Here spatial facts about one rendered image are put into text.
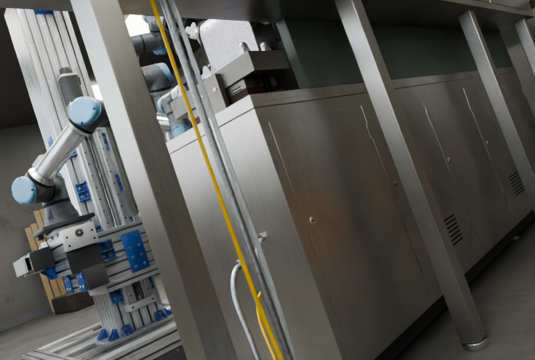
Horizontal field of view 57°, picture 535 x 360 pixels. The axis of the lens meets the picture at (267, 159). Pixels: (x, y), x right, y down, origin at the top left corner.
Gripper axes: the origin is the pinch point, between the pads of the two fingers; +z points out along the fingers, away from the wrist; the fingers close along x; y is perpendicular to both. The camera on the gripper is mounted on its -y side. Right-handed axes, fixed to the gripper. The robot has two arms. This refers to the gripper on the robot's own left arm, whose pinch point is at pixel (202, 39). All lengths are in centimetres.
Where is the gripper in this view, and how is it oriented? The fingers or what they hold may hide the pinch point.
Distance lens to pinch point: 193.5
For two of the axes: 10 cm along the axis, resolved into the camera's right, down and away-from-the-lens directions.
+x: 6.5, -1.7, 7.4
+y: 1.9, -9.1, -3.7
